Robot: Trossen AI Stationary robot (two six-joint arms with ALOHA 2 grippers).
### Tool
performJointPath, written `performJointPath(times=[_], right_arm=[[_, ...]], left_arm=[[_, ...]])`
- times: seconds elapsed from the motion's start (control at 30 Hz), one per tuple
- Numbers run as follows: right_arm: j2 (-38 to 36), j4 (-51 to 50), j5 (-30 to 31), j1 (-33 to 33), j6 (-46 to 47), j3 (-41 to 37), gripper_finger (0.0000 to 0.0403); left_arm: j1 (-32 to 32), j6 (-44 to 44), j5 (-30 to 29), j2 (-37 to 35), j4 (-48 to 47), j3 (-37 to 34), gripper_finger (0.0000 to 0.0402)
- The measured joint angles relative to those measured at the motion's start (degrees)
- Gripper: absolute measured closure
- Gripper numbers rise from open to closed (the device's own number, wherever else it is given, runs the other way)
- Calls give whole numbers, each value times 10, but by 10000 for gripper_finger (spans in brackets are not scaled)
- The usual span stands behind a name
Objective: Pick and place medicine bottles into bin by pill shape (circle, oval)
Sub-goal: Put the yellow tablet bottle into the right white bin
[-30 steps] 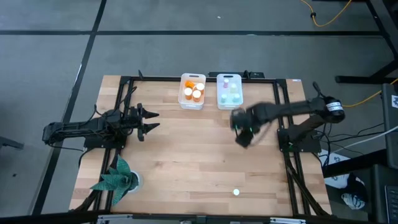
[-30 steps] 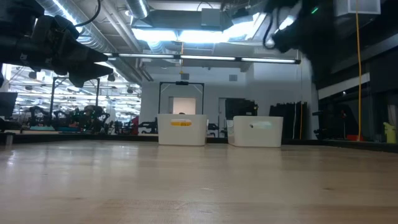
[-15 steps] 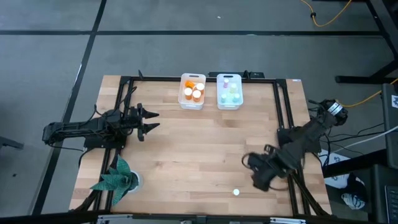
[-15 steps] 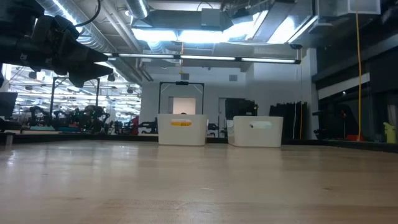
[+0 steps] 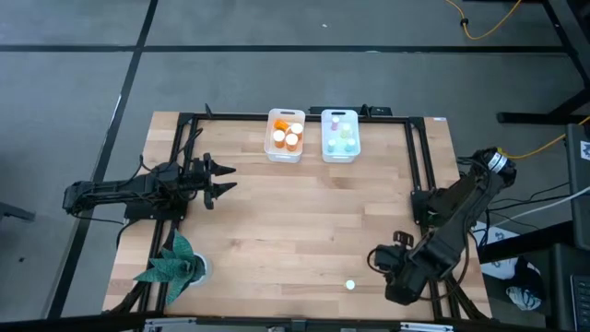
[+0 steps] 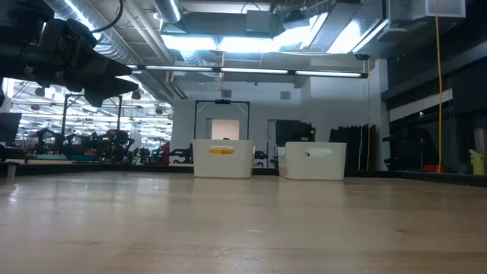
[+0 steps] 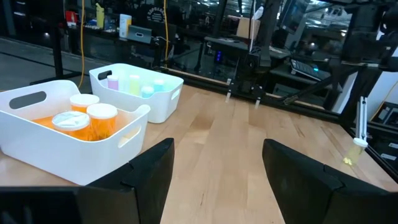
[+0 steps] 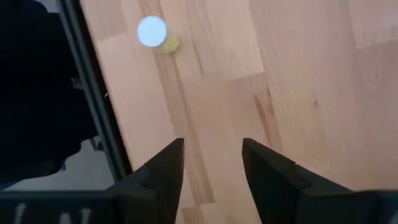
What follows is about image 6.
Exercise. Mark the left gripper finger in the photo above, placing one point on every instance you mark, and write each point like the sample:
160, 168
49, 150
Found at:
110, 91
110, 68

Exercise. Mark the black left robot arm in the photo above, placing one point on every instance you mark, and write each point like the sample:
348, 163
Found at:
19, 49

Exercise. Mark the white plastic bin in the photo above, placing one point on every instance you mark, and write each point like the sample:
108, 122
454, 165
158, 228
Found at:
222, 163
312, 167

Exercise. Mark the distant black robot arms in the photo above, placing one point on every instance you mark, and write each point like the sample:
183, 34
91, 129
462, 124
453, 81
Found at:
95, 146

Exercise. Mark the red distant object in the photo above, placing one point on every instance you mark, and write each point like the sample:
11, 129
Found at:
165, 152

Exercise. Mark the black monitor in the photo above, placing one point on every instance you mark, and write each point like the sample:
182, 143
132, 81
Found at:
9, 127

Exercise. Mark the long ceiling light fixture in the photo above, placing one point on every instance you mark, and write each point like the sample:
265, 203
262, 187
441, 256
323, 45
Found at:
247, 71

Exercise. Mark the black cabinet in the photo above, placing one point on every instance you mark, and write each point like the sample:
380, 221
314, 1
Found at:
295, 133

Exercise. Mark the black curtain panels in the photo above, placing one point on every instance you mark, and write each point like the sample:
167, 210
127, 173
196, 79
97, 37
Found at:
352, 146

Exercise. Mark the yellow spray bottle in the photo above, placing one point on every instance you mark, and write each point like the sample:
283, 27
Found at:
477, 163

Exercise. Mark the large silver air duct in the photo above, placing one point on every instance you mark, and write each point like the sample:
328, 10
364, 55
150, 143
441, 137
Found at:
114, 42

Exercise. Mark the distant black stand frame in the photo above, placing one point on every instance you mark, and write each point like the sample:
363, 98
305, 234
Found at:
64, 114

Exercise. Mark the black aluminium rig frame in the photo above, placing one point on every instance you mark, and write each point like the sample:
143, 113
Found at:
95, 168

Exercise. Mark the small silver air duct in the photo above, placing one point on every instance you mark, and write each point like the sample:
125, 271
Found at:
167, 9

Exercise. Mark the distant black gantry frame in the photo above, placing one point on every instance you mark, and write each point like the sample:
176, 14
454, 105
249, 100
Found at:
222, 101

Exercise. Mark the grey wall vent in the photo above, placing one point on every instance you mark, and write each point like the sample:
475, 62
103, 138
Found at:
285, 95
226, 93

